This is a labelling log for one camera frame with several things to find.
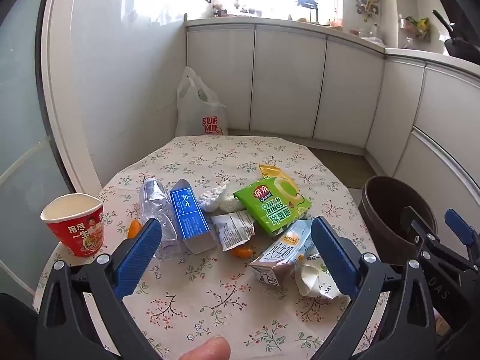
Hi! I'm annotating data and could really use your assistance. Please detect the person's left hand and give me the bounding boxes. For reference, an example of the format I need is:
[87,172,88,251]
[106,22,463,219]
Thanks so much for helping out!
[178,335,232,360]

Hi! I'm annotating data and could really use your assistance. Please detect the white plastic shopping bag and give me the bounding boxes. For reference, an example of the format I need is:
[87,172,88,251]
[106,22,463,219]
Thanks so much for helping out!
[175,66,229,137]

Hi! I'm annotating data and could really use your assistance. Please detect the white kitchen countertop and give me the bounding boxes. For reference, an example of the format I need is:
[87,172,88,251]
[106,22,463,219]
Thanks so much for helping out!
[185,16,480,74]

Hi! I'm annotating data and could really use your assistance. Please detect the black frying pan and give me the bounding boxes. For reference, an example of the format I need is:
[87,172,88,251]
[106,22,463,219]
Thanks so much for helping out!
[431,9,480,61]

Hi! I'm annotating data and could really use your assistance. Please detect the crushed clear plastic bottle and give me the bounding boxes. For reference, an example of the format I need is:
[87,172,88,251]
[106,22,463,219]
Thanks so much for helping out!
[139,177,181,260]

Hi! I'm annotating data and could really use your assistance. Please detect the blue cardboard box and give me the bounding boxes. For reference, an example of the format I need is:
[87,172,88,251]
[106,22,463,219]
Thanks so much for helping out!
[169,179,218,256]

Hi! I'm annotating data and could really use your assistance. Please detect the white paper bag green print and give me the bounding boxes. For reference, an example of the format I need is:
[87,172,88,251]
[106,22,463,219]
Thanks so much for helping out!
[294,247,346,301]

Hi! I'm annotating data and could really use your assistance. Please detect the red instant noodle cup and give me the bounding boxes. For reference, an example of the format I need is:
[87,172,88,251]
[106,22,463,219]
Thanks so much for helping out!
[40,193,105,258]

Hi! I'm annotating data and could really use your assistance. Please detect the green packets on wall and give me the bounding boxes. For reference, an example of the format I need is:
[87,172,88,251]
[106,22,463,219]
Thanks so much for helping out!
[402,16,431,41]

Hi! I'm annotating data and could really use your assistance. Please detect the brown trash bin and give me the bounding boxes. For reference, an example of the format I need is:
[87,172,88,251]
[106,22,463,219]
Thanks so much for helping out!
[358,175,440,268]

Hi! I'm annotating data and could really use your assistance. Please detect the frosted glass sliding door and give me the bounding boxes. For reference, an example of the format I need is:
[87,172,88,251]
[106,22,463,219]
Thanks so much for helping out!
[0,0,96,308]

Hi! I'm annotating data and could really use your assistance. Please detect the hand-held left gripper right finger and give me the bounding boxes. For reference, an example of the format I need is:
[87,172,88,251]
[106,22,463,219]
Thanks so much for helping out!
[311,216,437,360]

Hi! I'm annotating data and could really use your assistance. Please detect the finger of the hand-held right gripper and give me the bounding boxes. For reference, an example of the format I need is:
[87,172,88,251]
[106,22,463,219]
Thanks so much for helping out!
[445,209,480,271]
[400,206,451,267]

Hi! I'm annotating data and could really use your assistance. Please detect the yellow snack packet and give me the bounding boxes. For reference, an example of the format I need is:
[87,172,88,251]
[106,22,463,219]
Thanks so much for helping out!
[259,163,290,181]

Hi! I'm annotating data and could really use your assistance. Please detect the white tissue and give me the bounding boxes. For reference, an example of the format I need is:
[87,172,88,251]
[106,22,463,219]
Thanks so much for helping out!
[198,181,244,213]

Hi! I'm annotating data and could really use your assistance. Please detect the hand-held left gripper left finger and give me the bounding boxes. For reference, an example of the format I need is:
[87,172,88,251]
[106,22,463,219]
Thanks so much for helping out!
[35,217,166,360]

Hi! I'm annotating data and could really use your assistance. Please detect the white wrapper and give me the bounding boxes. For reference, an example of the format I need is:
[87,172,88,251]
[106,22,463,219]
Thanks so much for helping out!
[210,210,256,251]

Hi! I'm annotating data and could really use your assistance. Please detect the green snack packet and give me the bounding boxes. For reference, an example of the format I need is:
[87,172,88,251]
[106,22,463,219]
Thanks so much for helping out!
[233,175,313,238]

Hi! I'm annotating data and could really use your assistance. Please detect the white kitchen cabinets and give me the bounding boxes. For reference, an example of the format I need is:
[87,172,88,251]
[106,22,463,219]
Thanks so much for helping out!
[185,22,480,241]

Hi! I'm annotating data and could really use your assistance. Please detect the light blue milk carton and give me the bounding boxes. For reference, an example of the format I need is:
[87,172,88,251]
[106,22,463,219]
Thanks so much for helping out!
[249,219,320,286]

